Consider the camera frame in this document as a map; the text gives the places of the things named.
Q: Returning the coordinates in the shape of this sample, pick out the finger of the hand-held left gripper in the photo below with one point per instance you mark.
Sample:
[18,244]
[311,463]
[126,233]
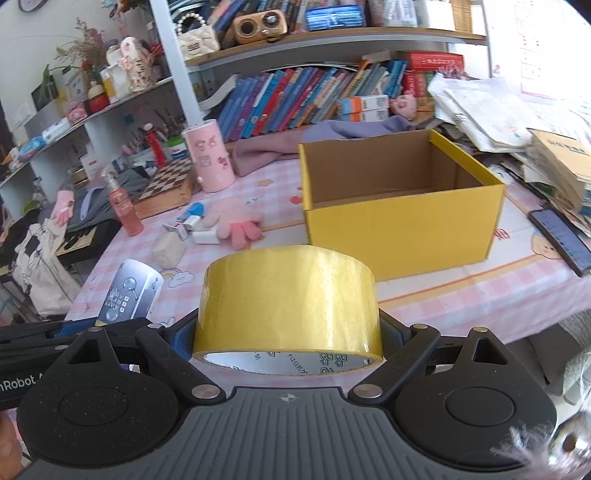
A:
[78,328]
[27,355]

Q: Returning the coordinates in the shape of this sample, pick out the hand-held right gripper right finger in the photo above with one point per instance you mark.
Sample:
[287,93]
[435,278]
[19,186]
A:
[392,333]

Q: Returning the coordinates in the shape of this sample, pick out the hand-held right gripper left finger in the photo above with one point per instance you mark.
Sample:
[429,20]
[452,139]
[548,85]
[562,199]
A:
[181,339]

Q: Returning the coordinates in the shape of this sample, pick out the silver printed packet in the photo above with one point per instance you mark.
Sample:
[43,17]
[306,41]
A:
[131,290]

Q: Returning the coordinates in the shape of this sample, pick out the cream eraser block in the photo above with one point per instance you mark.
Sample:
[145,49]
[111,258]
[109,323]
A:
[168,251]

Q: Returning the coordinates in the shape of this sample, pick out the yellow cardboard box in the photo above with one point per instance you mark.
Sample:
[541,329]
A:
[401,235]

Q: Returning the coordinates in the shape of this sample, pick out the large white charger plug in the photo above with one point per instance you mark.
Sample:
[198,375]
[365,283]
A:
[205,237]

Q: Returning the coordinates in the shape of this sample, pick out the yellow tape roll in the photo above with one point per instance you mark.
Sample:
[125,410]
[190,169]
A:
[286,300]

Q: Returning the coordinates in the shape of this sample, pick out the fluffy pink glove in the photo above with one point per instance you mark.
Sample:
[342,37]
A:
[238,226]

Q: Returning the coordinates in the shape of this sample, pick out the blue bottle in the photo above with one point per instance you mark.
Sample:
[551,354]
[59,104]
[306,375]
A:
[196,210]

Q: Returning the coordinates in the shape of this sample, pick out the white printed tote bag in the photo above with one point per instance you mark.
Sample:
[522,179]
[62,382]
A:
[39,267]

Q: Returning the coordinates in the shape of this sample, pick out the small white red-label box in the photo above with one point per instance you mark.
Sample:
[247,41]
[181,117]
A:
[178,230]

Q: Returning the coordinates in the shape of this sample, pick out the pink knitted glove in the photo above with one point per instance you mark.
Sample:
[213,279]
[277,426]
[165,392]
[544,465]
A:
[62,207]

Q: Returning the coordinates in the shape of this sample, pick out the pink spray bottle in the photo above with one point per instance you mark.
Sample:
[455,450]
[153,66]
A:
[124,207]

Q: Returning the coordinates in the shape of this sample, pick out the wooden chessboard box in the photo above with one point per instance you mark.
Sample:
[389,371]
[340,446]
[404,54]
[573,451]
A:
[168,180]

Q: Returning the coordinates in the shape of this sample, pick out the grey furry tuft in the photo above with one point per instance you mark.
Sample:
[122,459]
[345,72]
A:
[531,447]

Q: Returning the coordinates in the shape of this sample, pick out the pink sticker cylinder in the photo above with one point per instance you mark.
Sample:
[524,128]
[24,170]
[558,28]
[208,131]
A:
[210,157]

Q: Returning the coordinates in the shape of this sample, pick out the blue tissue pack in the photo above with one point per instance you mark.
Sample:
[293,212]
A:
[32,148]

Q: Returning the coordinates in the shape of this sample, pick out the grey fuzzy cloth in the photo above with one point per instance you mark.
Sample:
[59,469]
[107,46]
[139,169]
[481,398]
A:
[577,369]

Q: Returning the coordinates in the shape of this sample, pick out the white jar green lid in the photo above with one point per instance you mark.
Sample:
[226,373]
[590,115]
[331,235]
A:
[178,150]

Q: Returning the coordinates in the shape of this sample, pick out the black smartphone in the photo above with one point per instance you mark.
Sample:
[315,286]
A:
[561,242]

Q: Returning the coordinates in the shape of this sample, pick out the red tassel ornament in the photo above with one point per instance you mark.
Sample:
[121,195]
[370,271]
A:
[157,147]

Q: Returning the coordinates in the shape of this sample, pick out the white tissue pack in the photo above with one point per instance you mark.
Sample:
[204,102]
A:
[55,130]

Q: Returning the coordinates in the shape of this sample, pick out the bunch of pens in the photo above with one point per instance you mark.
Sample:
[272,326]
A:
[147,134]

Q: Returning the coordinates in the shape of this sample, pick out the purple and pink cloth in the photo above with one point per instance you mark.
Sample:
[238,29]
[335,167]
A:
[272,150]

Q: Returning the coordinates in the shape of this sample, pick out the pink tin box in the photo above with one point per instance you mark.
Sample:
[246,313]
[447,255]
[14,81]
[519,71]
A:
[77,114]

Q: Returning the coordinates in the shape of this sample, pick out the orange and blue carton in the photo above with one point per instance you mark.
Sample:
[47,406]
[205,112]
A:
[364,104]
[367,115]

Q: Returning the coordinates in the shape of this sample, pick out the pink pig plush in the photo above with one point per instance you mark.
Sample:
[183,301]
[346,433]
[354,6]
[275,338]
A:
[405,105]

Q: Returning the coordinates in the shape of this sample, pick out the red and white jar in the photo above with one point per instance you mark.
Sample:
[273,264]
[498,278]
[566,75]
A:
[98,99]

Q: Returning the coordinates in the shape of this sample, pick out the stack of yellowed booklets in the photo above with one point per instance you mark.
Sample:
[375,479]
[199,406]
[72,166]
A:
[563,161]

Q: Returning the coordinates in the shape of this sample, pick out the standing red books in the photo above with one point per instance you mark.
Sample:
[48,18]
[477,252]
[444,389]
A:
[415,83]

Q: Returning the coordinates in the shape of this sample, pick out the row of colourful books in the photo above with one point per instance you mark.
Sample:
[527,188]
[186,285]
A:
[286,101]

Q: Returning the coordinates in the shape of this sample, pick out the cream rabbit print bag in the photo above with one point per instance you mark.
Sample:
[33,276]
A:
[134,69]

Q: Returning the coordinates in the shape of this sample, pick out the white and wood shelf unit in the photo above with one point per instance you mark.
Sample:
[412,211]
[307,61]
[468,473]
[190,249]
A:
[178,69]

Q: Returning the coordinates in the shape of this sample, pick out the thick red dictionary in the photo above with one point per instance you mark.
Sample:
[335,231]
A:
[434,61]

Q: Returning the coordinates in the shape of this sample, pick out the dried flower bunch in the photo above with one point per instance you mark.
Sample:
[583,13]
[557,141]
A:
[85,46]

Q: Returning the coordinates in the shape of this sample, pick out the white quilted pearl handbag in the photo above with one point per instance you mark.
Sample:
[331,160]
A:
[198,41]

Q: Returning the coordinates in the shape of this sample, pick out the translucent storage box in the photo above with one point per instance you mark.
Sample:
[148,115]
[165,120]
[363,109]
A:
[392,14]

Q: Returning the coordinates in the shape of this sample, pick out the tablet with lit screen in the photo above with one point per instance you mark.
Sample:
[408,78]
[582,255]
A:
[334,17]

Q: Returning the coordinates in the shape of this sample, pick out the white storage box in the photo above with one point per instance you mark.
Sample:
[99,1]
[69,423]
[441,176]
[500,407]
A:
[434,14]

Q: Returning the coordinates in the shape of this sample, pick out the wooden retro radio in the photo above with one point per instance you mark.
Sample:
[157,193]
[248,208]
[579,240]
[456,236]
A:
[261,25]

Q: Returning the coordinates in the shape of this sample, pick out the wall poster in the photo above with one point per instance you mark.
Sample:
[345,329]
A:
[535,55]

